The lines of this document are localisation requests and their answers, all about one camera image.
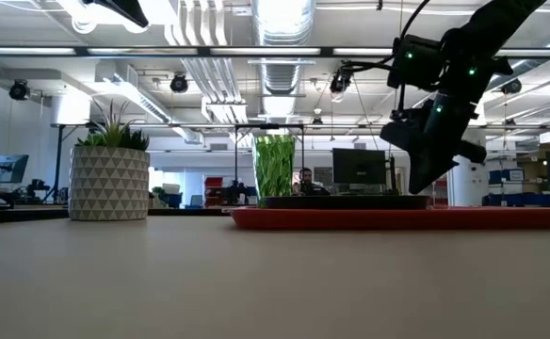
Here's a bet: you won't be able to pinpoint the black background monitor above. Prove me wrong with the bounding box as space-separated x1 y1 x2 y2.
332 147 388 186

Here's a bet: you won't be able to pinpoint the person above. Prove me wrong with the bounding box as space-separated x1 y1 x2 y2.
293 167 331 197

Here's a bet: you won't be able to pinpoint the blue storage bins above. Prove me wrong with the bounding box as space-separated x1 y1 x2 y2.
488 168 526 186

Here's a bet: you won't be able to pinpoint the small tilted grey monitor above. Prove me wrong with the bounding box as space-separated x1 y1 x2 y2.
0 153 30 185

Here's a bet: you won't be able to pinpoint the thin black gantry frame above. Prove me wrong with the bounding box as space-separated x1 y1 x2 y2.
235 122 305 199

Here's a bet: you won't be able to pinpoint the red plastic tray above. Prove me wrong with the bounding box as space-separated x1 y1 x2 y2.
222 205 550 231

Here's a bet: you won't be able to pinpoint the black ceiling spotlight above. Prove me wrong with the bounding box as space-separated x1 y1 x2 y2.
500 77 524 95
8 78 31 102
329 65 354 95
170 73 190 94

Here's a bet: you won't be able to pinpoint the faceted translucent plastic cup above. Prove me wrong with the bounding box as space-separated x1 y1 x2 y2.
251 134 297 198

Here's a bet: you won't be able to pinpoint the succulent in white patterned pot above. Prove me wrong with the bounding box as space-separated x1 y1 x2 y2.
69 98 152 222

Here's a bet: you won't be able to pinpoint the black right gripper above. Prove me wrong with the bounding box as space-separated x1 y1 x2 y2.
408 120 488 196

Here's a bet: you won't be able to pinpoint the white round column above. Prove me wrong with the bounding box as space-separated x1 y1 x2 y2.
446 129 488 207

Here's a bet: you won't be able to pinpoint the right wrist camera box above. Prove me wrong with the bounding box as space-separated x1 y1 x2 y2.
380 110 422 152

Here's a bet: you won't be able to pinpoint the dark round plate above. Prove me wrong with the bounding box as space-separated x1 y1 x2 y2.
258 195 431 211

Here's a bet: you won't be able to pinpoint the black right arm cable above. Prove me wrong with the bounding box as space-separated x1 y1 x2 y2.
339 0 431 76

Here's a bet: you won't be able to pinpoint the silver ceiling duct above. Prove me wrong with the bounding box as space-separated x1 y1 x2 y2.
251 0 317 95

